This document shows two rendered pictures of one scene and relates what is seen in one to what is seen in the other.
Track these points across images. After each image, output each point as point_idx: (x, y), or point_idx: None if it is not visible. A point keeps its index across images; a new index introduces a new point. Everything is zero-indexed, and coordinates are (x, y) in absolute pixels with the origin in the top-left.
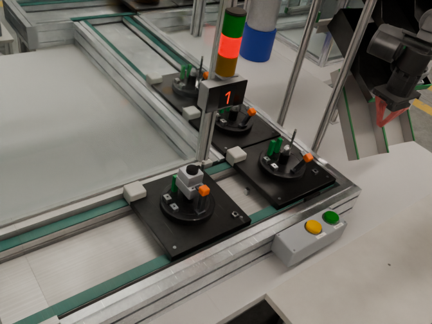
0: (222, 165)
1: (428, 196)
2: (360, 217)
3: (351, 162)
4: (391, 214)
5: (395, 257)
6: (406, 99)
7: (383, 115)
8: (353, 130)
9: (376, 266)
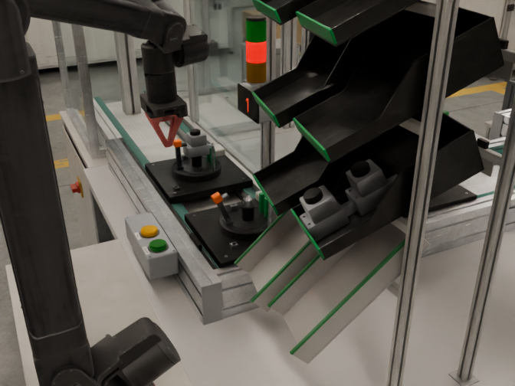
0: None
1: None
2: (191, 333)
3: (323, 364)
4: (191, 373)
5: None
6: (144, 99)
7: (171, 135)
8: (264, 231)
9: (110, 322)
